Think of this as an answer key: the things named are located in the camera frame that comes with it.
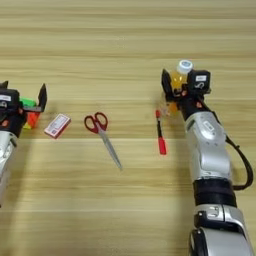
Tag orange juice bottle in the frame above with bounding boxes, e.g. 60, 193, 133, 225
159, 59, 194, 116

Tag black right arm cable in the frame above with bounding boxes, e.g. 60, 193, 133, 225
199, 99, 254, 191

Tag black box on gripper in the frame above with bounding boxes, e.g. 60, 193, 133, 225
187, 69, 212, 94
0, 88, 21, 110

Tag multicolour puzzle cube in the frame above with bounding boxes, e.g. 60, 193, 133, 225
19, 97, 42, 130

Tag red and white card box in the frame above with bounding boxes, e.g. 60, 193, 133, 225
43, 113, 72, 140

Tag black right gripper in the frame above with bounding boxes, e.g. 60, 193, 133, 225
161, 68, 212, 122

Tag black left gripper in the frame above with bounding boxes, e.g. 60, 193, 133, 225
0, 80, 48, 138

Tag red handled scissors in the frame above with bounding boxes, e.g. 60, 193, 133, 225
83, 111, 123, 172

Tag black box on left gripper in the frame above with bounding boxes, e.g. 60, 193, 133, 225
0, 88, 21, 110

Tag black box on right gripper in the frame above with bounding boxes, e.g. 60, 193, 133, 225
187, 69, 212, 94

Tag red marker pen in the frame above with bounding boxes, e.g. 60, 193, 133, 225
155, 109, 168, 156

